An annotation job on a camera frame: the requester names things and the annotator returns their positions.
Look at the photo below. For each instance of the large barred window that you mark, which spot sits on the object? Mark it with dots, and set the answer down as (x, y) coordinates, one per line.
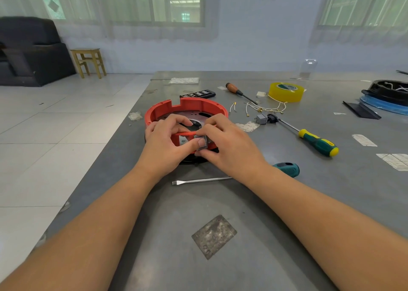
(127, 1)
(366, 1)

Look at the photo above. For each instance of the black flat plate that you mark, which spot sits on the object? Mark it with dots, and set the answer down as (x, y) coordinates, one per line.
(362, 110)

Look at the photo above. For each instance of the black armchair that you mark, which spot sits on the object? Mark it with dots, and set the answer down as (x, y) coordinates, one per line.
(32, 52)

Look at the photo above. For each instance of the black remote control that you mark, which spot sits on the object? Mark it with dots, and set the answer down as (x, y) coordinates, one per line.
(197, 94)

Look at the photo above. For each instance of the person's left forearm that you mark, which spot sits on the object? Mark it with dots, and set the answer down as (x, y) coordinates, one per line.
(76, 243)

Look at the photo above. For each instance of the white paper sheet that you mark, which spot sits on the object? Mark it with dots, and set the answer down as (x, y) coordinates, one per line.
(183, 80)

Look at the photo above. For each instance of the small wooden stool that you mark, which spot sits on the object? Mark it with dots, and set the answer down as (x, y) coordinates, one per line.
(86, 52)

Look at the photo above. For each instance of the person's right forearm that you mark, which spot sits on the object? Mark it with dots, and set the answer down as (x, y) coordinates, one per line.
(338, 236)

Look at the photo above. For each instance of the narrow white tape strip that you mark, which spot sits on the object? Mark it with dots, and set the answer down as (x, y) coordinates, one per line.
(364, 140)

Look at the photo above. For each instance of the black round appliance part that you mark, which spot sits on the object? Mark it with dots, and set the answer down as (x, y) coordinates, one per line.
(389, 91)

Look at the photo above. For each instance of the sheer white curtain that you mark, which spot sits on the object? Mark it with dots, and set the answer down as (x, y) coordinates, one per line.
(362, 34)
(22, 1)

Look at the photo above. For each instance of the yellow tape roll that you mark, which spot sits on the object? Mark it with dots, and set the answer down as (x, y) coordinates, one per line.
(277, 96)

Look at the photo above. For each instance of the person's left hand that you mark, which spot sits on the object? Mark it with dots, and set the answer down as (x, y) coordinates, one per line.
(162, 154)

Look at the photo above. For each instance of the red round appliance base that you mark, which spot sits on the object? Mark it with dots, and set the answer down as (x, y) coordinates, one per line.
(159, 109)

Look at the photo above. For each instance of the thin black rod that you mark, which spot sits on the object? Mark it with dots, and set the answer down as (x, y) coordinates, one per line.
(402, 72)

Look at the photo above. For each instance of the person's right hand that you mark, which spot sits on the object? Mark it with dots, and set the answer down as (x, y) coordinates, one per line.
(236, 150)

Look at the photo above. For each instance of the crumpled white tape piece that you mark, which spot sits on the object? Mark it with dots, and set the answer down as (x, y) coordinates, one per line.
(248, 127)

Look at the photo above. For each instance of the small black plug connector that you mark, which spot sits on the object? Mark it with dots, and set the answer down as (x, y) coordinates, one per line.
(272, 117)

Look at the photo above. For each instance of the small grey rocker switch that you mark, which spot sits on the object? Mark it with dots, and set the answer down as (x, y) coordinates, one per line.
(191, 140)
(261, 119)

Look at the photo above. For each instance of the wide white tape strips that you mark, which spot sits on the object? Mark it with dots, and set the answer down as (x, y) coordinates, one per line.
(394, 162)

